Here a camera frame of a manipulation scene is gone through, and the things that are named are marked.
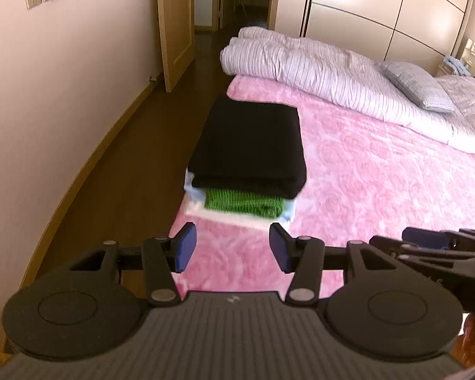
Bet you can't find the green folded garment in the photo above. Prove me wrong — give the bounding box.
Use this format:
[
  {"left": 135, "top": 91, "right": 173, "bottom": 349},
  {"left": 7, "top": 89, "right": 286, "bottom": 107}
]
[{"left": 203, "top": 187, "right": 286, "bottom": 219}]

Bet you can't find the grey checked pillow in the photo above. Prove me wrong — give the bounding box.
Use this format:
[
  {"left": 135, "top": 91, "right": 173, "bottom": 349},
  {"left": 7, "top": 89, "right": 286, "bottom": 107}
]
[{"left": 381, "top": 62, "right": 457, "bottom": 112}]

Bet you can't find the pink floral blanket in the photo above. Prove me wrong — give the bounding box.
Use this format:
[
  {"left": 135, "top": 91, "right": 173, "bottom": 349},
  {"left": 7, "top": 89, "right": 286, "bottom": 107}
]
[{"left": 168, "top": 74, "right": 475, "bottom": 299}]

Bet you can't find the white sliding-door wardrobe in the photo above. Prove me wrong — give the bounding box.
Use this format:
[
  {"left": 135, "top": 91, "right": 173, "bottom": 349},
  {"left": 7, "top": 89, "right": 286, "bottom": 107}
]
[{"left": 274, "top": 0, "right": 475, "bottom": 64}]

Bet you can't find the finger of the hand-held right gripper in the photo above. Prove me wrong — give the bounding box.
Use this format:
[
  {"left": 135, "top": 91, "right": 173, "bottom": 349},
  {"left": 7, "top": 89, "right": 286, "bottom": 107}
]
[
  {"left": 369, "top": 235, "right": 475, "bottom": 263},
  {"left": 403, "top": 227, "right": 475, "bottom": 251}
]

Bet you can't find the light blue folded garment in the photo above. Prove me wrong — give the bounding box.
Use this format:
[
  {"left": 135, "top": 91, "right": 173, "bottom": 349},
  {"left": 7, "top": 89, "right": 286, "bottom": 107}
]
[{"left": 183, "top": 169, "right": 297, "bottom": 222}]

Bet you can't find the black garment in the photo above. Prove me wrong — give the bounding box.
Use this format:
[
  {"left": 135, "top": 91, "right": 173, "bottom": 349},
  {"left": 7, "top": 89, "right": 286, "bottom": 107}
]
[{"left": 187, "top": 94, "right": 308, "bottom": 200}]

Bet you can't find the lilac striped quilt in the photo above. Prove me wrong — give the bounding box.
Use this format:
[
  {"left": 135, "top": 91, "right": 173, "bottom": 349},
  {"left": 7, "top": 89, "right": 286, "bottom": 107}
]
[{"left": 219, "top": 26, "right": 475, "bottom": 155}]

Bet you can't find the white wall shelf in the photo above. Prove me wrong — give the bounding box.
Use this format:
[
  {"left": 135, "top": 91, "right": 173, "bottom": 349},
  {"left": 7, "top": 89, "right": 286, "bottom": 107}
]
[{"left": 435, "top": 63, "right": 470, "bottom": 79}]

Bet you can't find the light wooden door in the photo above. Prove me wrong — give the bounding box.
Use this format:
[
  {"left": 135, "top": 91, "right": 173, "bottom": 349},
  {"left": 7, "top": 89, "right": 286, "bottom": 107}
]
[{"left": 156, "top": 0, "right": 196, "bottom": 93}]

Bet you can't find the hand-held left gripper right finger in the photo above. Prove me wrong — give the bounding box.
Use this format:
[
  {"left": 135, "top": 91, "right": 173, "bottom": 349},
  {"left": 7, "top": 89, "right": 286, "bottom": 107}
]
[{"left": 269, "top": 222, "right": 398, "bottom": 305}]

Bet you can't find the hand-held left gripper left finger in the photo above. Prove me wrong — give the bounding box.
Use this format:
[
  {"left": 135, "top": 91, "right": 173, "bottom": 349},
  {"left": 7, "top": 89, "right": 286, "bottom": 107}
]
[{"left": 69, "top": 222, "right": 198, "bottom": 307}]

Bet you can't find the white folded garment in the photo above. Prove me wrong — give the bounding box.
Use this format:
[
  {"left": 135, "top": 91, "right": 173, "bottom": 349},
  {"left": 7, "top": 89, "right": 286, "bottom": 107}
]
[{"left": 183, "top": 200, "right": 291, "bottom": 231}]

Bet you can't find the blue towel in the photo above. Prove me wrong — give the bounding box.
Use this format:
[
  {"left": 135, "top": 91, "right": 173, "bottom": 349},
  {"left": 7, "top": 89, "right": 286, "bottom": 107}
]
[{"left": 444, "top": 56, "right": 466, "bottom": 74}]

